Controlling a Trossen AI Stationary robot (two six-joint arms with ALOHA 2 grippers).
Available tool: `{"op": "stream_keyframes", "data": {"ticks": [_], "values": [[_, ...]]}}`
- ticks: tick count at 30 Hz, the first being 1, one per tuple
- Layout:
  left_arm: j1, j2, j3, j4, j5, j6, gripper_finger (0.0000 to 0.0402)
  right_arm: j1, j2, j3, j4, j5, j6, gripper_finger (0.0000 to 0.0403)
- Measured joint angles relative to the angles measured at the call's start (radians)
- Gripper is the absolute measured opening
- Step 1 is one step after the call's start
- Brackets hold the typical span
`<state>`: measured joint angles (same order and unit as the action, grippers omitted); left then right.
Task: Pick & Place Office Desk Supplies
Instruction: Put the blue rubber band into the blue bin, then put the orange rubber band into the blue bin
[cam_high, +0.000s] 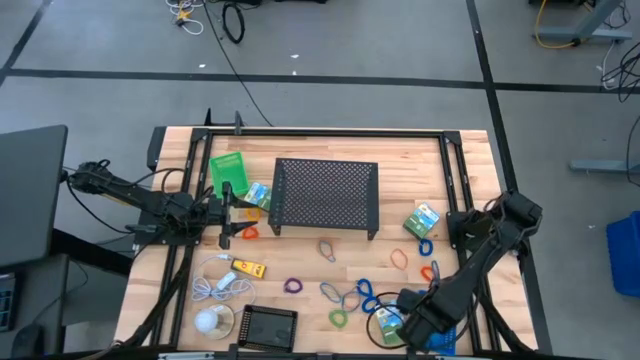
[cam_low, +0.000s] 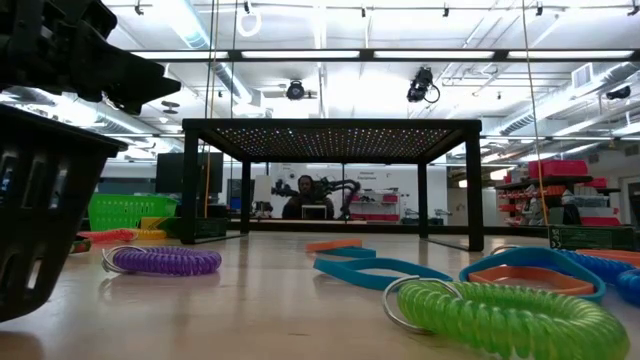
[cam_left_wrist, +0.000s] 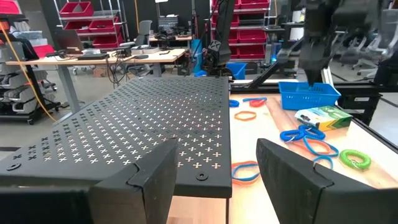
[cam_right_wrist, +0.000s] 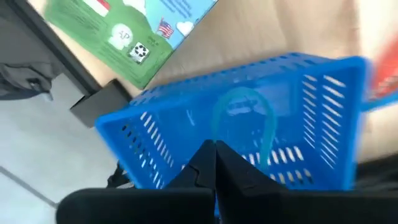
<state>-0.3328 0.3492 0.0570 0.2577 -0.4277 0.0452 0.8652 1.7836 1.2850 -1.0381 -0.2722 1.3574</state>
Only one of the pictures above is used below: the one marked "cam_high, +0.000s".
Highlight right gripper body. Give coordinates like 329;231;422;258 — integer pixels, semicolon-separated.
398;299;451;351

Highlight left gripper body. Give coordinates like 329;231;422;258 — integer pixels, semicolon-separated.
207;181;234;250

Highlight green crayon box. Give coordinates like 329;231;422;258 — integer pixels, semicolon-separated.
243;181;273;211
402;201;441;240
374;305;407;347

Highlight green coil wristband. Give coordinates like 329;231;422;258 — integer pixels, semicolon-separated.
328;309;350;330

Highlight grey side desk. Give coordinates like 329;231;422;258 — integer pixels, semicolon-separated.
0;227;134;360

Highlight desk with grey metal legs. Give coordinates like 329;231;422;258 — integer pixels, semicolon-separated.
531;0;640;175

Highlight blue plastic basket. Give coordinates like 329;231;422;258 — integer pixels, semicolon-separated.
422;327;457;351

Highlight green plastic basket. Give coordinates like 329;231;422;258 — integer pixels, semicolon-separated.
208;151;250;199

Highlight small yellow crayon box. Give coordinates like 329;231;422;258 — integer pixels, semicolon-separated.
230;257;267;280

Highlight black perforated metal shelf riser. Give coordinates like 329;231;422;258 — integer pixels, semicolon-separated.
268;157;380;241

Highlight round tan disc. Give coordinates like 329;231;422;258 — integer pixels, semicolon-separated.
202;303;236;341

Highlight white ball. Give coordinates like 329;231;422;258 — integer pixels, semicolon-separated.
193;308;220;335

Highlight black plastic basket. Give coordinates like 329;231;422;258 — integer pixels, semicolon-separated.
236;304;299;354

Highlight dark grey monitor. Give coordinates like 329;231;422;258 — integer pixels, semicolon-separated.
0;124;69;269

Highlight blue storage bin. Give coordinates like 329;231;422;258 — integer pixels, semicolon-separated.
605;209;640;299

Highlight black computer mouse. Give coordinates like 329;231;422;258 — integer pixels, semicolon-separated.
10;323;45;359

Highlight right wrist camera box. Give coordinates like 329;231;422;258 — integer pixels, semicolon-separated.
397;288;422;312

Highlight white USB cable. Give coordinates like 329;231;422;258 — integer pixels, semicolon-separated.
191;252;257;304

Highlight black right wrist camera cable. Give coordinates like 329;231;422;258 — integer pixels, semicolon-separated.
366;291;401;350

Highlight long black floor cable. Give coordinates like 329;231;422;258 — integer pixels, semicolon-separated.
202;0;274;127

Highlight black coiled floor cable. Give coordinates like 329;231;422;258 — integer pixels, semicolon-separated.
221;1;246;45

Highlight white cable bundle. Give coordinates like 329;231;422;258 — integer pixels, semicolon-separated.
164;0;205;36

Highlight yellow floor cable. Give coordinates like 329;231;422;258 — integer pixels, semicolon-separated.
534;0;581;50

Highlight black cable bundle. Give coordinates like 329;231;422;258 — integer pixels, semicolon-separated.
599;42;640;104

